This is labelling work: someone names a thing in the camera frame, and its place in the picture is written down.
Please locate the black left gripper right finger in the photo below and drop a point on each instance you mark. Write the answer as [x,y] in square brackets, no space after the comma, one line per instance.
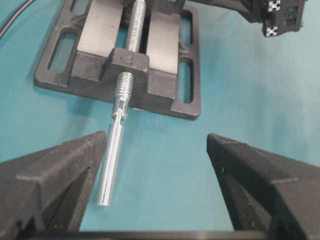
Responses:
[268,196]

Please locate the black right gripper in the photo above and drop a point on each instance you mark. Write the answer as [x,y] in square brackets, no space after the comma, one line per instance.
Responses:
[276,16]

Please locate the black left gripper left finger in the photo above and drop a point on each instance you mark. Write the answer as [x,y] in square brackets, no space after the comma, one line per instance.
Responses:
[49,190]

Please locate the silver vise screw handle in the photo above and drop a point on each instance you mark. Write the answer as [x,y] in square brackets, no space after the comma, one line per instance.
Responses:
[122,98]

